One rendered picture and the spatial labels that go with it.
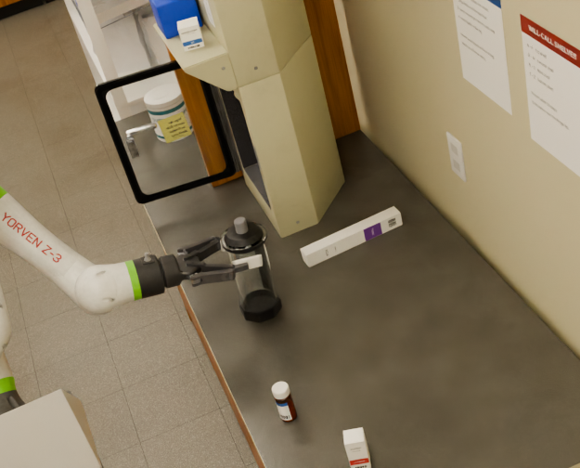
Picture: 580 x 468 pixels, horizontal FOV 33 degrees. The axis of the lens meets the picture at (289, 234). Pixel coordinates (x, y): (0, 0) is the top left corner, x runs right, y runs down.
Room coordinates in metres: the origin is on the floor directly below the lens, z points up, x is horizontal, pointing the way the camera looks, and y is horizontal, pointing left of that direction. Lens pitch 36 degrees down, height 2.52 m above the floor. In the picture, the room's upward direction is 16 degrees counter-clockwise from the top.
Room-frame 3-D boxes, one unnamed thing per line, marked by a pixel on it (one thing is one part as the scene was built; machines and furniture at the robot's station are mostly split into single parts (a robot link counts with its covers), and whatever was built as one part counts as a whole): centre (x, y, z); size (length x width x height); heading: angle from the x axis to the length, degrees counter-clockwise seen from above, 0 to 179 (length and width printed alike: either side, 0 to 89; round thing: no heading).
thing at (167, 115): (2.48, 0.25, 1.19); 0.30 x 0.01 x 0.40; 93
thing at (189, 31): (2.28, 0.10, 1.54); 0.05 x 0.05 x 0.06; 89
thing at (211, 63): (2.33, 0.11, 1.46); 0.32 x 0.11 x 0.10; 11
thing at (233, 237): (1.88, 0.10, 1.21); 0.09 x 0.09 x 0.07
